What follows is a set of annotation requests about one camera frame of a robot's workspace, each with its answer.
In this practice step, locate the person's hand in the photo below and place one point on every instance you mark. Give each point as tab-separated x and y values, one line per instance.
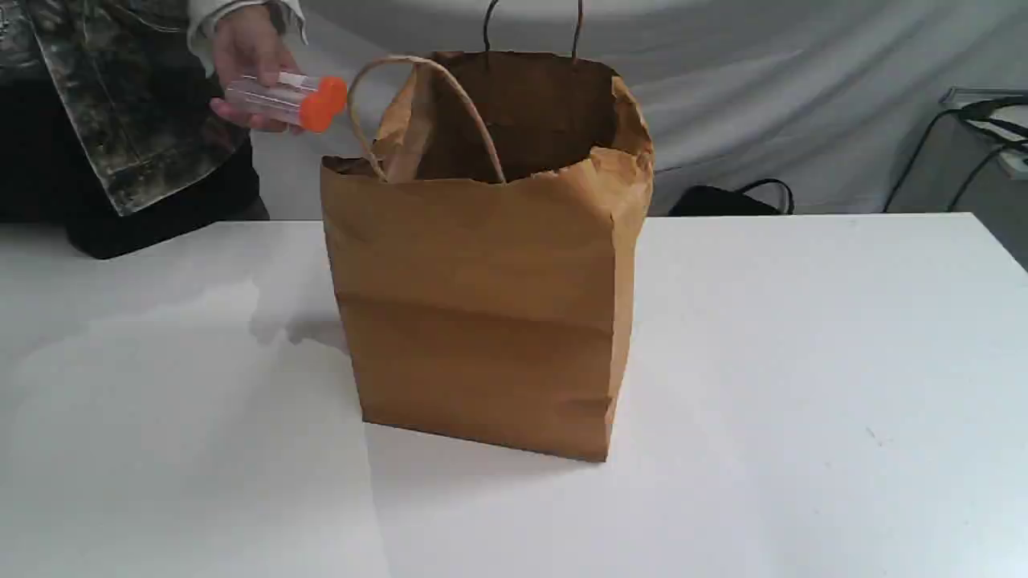
249	41

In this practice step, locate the person in camouflage jacket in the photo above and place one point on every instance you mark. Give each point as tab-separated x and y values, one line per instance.
114	126

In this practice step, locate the white backdrop cloth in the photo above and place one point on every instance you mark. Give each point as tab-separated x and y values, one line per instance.
828	96

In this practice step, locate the black bag on floor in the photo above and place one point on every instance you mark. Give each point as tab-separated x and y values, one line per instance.
711	201

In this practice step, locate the clear bottle orange cap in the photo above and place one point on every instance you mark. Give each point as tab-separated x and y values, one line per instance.
308	102

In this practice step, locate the brown paper bag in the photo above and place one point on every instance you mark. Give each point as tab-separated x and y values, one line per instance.
482	249

